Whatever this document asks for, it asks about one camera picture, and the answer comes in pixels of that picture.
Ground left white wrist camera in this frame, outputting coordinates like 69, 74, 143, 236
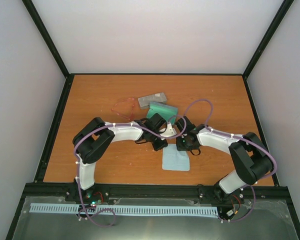
160, 122, 177, 138

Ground right black frame post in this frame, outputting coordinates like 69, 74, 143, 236
242, 0, 294, 81

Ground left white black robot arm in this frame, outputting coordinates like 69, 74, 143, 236
72, 113, 168, 202

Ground light blue slotted cable duct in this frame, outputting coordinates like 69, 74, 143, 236
29, 203, 219, 218

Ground left black frame post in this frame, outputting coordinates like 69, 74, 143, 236
22, 0, 70, 79

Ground blue cleaning cloth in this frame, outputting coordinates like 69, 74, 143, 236
162, 144, 190, 172

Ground grey green-lined glasses case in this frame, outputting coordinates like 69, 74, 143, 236
138, 92, 167, 110

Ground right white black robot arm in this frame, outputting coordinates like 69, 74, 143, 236
175, 117, 277, 202

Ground blue-grey glasses case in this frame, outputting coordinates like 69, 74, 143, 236
146, 101, 178, 125

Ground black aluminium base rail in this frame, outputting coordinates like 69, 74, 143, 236
22, 182, 291, 207

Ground red transparent glasses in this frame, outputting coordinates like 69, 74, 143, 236
111, 97, 136, 121

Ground black frame post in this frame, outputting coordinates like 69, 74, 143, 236
242, 0, 294, 81
22, 0, 70, 79

